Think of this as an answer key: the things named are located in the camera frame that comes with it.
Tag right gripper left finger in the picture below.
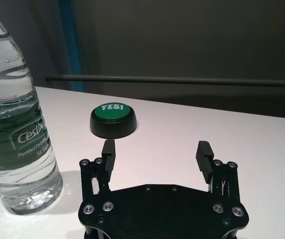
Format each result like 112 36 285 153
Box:
79 139 117 200

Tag green YES push button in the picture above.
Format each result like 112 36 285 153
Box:
90 102 138 140

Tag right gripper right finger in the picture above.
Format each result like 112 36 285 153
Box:
195 140 243 200

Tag blue vertical post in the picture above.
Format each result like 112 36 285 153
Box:
59 0 86 93

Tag grey horizontal rail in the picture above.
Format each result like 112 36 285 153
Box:
45 74 285 88

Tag clear plastic water bottle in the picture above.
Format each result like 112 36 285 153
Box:
0 0 64 216

